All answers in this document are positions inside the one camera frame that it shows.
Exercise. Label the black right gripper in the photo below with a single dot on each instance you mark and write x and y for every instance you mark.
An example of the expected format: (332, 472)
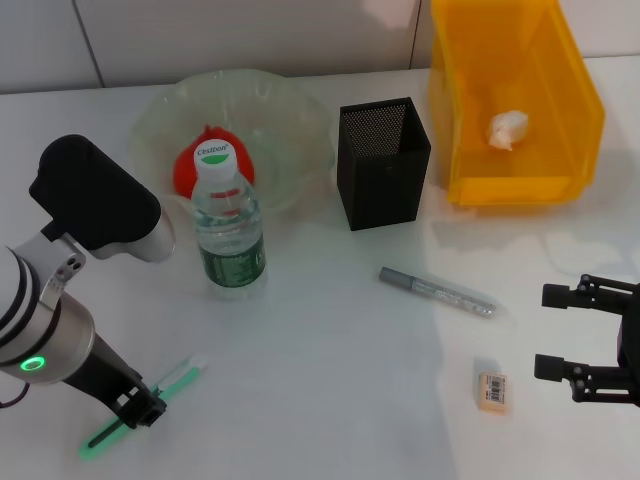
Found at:
(631, 345)

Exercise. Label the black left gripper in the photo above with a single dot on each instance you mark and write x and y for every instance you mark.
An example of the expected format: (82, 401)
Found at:
(107, 370)

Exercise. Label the clear green-label water bottle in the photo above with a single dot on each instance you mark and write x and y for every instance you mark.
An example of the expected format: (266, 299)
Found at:
(232, 250)

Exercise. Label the white paper ball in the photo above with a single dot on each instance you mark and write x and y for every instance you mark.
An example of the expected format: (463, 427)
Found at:
(507, 130)

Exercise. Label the orange toy fruit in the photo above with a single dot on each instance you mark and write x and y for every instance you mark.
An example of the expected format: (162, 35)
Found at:
(185, 172)

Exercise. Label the beige eraser with barcode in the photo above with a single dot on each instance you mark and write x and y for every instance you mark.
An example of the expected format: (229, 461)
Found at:
(495, 392)

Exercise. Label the silver marker pen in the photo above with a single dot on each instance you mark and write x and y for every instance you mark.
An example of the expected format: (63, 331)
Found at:
(435, 292)

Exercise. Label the black mesh pen holder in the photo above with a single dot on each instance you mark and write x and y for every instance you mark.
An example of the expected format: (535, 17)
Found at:
(380, 175)

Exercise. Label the green glass fruit plate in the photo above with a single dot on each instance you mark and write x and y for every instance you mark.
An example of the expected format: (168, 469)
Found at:
(290, 125)

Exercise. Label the yellow plastic bin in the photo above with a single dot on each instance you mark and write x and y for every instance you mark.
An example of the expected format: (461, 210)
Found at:
(550, 165)

